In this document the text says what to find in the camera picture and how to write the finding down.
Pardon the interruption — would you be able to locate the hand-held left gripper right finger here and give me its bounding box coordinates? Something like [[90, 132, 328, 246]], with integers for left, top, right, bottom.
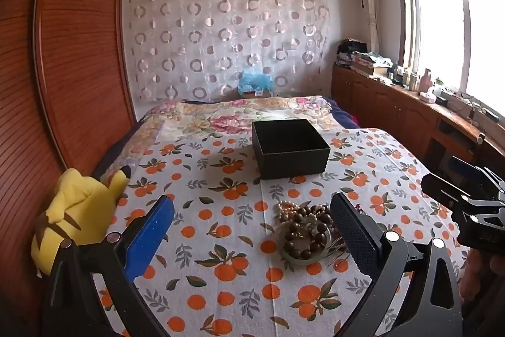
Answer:
[[330, 192, 464, 337]]

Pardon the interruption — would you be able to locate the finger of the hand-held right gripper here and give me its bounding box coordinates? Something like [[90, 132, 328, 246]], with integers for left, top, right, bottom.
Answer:
[[450, 155, 505, 199], [420, 172, 505, 221]]

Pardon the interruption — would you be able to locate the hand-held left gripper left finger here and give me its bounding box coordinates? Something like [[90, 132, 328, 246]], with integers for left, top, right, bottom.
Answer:
[[41, 196, 176, 337]]

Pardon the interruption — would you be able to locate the red cord necklace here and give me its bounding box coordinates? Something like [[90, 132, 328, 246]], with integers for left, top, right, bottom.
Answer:
[[327, 236, 350, 272]]

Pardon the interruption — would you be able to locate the brown wooden bead bracelet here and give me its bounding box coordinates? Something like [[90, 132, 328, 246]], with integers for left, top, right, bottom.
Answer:
[[284, 205, 337, 261]]

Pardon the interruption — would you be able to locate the pale green jade bangle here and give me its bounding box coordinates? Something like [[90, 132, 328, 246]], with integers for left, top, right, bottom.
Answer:
[[277, 220, 341, 267]]

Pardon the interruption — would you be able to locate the pearl bracelet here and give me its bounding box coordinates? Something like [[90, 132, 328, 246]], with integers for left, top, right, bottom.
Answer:
[[275, 200, 305, 224]]

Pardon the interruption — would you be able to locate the black box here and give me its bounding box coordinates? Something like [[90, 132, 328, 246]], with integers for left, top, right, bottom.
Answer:
[[252, 118, 331, 180]]

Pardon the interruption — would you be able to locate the person's right hand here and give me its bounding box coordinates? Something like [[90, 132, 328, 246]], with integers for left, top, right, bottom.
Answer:
[[462, 249, 505, 308]]

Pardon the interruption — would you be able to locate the orange-print white cloth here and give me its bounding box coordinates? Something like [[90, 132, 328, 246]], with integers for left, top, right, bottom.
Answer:
[[91, 127, 474, 337]]

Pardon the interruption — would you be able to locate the yellow plush toy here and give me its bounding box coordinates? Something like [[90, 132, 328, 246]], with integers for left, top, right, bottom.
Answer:
[[31, 164, 132, 276]]

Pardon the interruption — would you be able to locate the pink bottle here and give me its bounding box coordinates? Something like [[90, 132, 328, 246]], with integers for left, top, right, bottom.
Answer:
[[420, 69, 435, 93]]

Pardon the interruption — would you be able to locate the row of small bottles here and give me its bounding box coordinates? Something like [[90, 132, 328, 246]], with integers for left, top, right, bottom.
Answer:
[[395, 66, 422, 91]]

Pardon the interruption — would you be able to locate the wooden cabinet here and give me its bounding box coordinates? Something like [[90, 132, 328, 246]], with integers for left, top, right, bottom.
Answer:
[[330, 63, 505, 180]]

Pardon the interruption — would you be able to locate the dark blue blanket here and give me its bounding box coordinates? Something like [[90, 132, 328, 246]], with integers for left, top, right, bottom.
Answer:
[[329, 100, 360, 129]]

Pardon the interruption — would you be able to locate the floral quilt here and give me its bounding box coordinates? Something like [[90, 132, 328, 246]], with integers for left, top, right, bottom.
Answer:
[[136, 95, 336, 148]]

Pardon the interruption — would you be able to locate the stack of books and papers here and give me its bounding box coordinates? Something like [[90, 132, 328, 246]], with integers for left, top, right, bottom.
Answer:
[[335, 39, 395, 79]]

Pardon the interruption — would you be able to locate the window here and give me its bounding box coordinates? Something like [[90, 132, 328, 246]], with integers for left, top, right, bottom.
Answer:
[[395, 0, 505, 97]]

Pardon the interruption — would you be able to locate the cardboard box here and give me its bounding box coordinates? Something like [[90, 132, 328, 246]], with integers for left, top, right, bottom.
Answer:
[[241, 88, 272, 99]]

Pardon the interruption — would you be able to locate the blue plastic bag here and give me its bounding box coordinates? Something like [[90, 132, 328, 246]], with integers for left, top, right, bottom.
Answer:
[[237, 70, 274, 93]]

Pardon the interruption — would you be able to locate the wooden slatted wardrobe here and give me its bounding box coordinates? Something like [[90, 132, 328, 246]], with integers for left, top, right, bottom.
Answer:
[[0, 0, 137, 278]]

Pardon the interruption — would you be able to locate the circle-patterned sheer curtain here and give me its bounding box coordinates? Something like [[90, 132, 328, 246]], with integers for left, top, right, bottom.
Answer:
[[123, 0, 331, 104]]

